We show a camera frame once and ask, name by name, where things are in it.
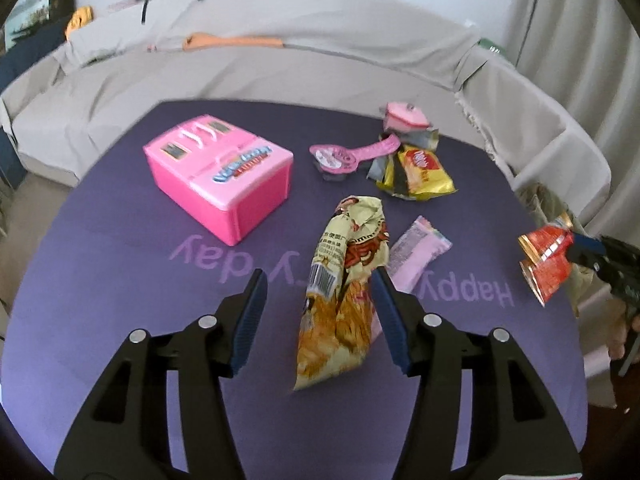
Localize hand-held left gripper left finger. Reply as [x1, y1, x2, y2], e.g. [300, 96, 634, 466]
[54, 268, 269, 480]

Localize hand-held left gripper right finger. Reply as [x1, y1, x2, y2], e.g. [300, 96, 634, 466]
[370, 266, 583, 480]

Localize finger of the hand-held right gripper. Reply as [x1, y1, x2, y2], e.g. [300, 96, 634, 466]
[565, 232, 623, 281]

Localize red gold snack pack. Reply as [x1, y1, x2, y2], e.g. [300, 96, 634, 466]
[517, 212, 576, 308]

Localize yellow orange noodle packet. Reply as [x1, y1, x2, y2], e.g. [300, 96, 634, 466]
[291, 195, 391, 393]

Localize person's right hand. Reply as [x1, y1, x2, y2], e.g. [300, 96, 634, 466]
[607, 310, 640, 376]

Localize pink snack wrapper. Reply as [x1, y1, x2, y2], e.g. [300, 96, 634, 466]
[370, 216, 453, 343]

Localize purple printed mat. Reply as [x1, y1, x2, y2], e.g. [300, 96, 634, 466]
[0, 100, 588, 480]

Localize pink toy box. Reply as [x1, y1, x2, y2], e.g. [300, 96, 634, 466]
[143, 115, 294, 247]

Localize yellow snack packet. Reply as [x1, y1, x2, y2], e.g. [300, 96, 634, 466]
[377, 144, 457, 201]

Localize pink spoon-shaped jelly cup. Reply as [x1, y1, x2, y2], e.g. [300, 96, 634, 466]
[308, 135, 401, 181]

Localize pink hexagonal jelly cup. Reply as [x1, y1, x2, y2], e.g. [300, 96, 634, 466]
[382, 101, 433, 133]

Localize beige curtain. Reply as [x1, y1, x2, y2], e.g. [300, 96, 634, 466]
[505, 0, 640, 241]

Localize green box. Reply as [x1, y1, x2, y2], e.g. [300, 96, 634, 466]
[477, 37, 516, 66]

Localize beige covered sofa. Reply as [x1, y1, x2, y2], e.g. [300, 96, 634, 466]
[0, 0, 613, 231]

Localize orange back scratcher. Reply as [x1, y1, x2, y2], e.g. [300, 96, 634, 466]
[181, 32, 283, 52]

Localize yellow cloth item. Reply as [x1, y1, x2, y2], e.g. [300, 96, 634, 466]
[65, 6, 95, 40]

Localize dark blue cloth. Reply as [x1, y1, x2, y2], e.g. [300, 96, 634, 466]
[0, 22, 68, 191]

